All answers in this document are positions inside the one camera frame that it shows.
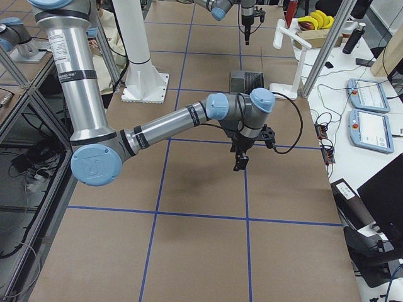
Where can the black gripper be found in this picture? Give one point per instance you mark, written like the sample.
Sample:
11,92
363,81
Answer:
247,19
242,145

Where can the grey laptop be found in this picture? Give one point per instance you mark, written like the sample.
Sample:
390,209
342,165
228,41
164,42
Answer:
245,81

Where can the cardboard box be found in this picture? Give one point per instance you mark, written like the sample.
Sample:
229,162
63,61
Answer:
316,38

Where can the yellow bananas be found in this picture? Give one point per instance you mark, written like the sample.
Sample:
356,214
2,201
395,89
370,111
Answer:
316,20

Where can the black bottle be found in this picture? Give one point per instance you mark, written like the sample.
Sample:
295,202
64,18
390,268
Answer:
354,38

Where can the white side table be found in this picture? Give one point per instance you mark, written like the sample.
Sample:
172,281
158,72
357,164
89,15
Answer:
329,102

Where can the blue teach pendant near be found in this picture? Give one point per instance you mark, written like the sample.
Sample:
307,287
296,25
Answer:
370,130

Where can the blue teach pendant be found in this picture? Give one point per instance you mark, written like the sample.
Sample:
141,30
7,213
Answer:
370,130
367,95

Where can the blue teach pendant far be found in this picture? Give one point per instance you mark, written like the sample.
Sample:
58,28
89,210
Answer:
367,95

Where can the black monitor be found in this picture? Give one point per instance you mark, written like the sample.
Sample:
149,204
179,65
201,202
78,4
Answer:
382,196

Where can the aluminium frame post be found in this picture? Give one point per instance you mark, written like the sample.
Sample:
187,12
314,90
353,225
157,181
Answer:
344,11

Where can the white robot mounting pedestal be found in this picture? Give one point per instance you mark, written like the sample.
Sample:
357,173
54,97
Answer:
143,82

